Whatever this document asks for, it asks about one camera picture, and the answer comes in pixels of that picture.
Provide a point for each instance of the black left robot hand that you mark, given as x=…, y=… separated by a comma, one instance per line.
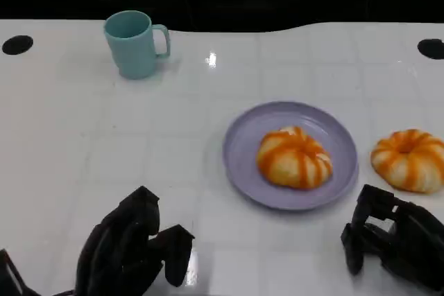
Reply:
x=118, y=251

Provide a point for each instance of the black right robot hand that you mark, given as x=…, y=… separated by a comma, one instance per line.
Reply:
x=406, y=238

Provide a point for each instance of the orange and white bread roll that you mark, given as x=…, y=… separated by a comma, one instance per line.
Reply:
x=409, y=162
x=295, y=159

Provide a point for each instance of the lilac plate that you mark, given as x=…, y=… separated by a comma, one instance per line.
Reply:
x=243, y=150

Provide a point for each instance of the pale green mug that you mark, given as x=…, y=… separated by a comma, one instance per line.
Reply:
x=133, y=48

